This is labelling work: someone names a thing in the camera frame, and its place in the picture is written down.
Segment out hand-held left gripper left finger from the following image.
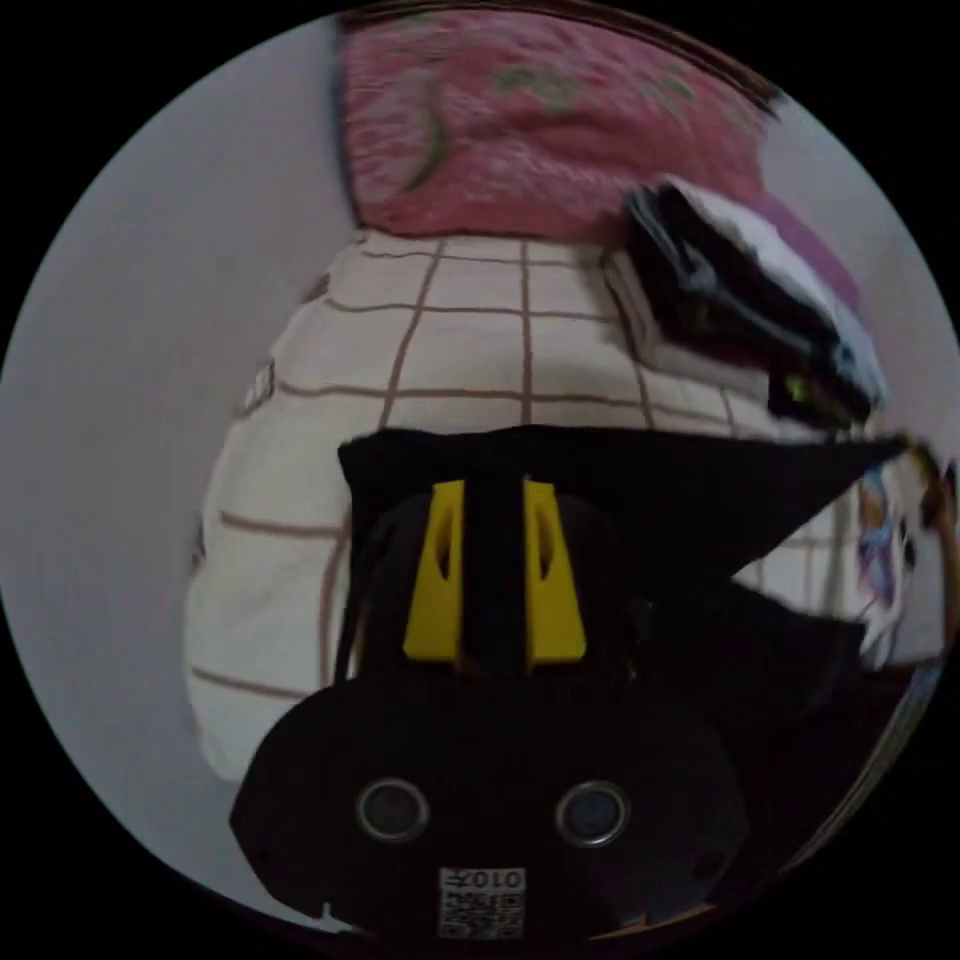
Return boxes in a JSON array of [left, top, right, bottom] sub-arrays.
[[402, 479, 466, 664]]

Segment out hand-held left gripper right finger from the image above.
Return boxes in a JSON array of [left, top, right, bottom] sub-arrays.
[[522, 479, 588, 667]]

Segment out black pants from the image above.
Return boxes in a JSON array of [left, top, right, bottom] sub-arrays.
[[335, 423, 920, 901]]

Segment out bed with checked sheet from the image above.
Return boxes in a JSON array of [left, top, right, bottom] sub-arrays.
[[182, 228, 948, 783]]

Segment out pink floral rolled blanket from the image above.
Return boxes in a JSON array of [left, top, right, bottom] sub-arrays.
[[333, 8, 860, 301]]

